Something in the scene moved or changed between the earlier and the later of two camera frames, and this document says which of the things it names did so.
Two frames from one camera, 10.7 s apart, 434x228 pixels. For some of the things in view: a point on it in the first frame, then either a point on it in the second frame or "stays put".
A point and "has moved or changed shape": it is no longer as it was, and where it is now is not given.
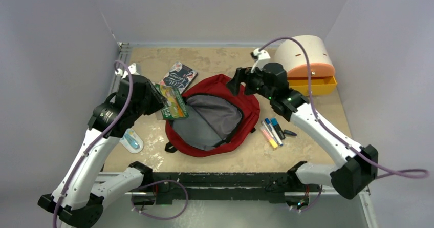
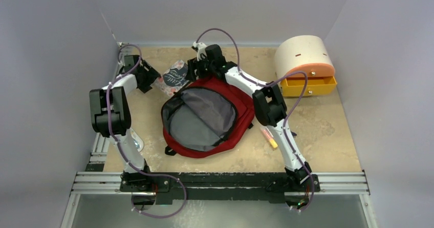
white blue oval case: (131, 140) stays put
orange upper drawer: (317, 70) stays put
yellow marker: (272, 142) stays put
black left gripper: (158, 101) -> (152, 76)
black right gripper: (242, 76) -> (193, 64)
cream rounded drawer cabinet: (289, 53) stays put
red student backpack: (218, 121) has moved or changed shape
